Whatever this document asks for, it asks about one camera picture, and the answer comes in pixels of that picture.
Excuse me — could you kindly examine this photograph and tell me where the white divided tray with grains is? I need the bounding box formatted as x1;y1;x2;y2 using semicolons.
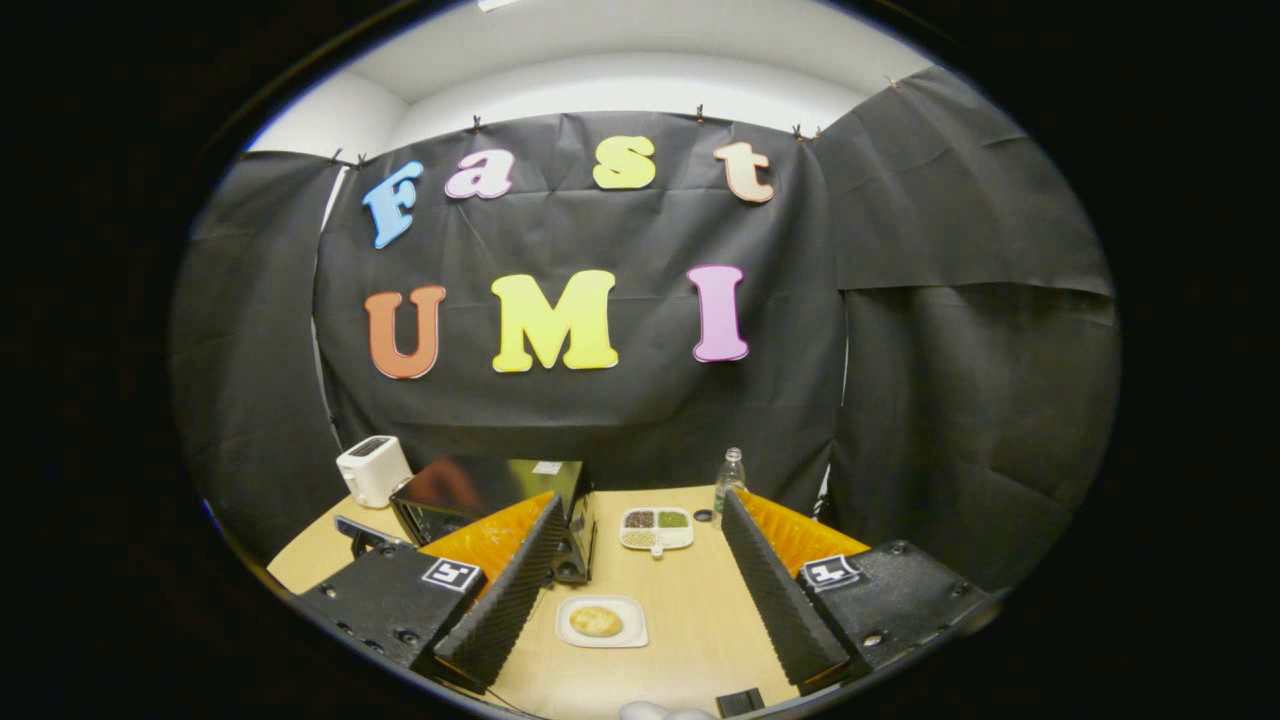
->
619;507;695;558

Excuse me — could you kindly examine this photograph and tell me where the clear plastic water bottle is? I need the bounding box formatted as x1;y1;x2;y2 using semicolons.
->
714;447;747;521

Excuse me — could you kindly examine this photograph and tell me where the black backdrop cloth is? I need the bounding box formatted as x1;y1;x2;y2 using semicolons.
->
170;65;1121;591

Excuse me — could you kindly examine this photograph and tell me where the black electric oven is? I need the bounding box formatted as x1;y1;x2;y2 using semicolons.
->
334;457;598;587

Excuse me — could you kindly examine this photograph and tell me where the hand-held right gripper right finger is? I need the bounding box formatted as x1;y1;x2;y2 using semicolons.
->
720;487;1001;698

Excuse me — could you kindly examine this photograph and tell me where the round golden bread bun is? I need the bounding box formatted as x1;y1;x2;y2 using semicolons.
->
569;605;624;639

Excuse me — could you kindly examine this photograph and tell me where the white square plate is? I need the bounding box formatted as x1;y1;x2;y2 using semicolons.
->
556;595;649;649

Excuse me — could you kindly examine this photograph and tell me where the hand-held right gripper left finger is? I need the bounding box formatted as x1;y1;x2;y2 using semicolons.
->
297;490;564;694

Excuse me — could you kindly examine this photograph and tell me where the white toaster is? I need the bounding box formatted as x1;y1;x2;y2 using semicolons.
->
336;435;413;509

